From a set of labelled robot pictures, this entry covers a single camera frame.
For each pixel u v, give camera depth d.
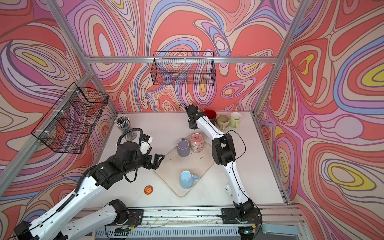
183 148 0.91
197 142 0.88
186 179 0.75
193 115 0.80
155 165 0.63
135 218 0.72
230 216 0.74
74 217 0.44
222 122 1.04
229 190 0.80
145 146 0.63
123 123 0.91
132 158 0.55
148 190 0.82
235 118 1.05
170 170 0.90
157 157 0.64
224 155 0.64
